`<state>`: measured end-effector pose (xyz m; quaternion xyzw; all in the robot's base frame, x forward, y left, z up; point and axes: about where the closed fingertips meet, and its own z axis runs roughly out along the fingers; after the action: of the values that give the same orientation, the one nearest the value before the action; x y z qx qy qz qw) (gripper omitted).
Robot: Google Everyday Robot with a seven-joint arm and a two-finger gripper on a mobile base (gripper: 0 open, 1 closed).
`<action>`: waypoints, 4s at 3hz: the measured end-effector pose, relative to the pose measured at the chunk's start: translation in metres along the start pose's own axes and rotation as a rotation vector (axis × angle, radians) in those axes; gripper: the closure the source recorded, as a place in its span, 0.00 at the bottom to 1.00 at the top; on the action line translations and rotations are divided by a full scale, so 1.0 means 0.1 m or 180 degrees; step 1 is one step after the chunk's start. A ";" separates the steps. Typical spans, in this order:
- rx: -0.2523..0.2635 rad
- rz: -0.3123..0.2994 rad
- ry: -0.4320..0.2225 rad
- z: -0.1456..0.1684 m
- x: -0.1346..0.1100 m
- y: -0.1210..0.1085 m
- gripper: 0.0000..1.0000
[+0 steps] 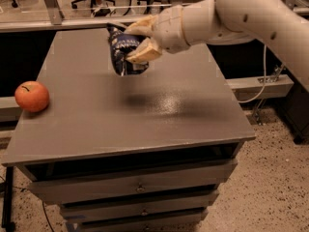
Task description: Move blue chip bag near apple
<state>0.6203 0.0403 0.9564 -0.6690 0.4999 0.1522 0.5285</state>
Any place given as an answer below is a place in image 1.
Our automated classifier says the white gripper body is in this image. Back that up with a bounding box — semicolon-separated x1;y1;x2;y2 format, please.
154;5;189;54

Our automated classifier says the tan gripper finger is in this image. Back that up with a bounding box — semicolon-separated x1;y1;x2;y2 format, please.
126;38;162;64
125;14;157;37

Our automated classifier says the blue chip bag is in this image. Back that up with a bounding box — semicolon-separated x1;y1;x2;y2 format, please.
107;24;149;76

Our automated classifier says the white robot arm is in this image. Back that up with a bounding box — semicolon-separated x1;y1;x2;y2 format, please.
126;0;309;90

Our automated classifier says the red apple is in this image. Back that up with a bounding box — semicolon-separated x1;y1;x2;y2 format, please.
14;81;49;112

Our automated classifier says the seated person leg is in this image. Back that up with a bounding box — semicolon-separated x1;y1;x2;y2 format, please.
91;0;110;17

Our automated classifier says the grey drawer cabinet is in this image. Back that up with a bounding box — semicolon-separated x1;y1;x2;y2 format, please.
1;27;257;232

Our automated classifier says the middle grey drawer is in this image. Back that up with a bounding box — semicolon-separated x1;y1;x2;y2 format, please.
61;189;218;223

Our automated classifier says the grey drawer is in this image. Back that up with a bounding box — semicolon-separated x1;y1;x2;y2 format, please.
69;208;208;232
28;159;238;204
61;189;218;223

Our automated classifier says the top grey drawer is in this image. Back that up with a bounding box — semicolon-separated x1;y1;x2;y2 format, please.
28;159;238;204

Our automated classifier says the bottom grey drawer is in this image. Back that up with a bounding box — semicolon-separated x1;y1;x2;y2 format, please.
69;208;208;232

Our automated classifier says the black stand leg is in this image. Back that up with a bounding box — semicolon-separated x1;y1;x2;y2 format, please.
0;167;15;232

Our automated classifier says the metal railing frame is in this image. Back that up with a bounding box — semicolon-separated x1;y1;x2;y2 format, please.
0;0;309;34

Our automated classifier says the white cable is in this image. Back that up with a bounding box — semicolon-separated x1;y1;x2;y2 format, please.
237;43;268;104

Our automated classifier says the black floor cable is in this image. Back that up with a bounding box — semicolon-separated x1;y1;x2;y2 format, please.
41;201;55;232

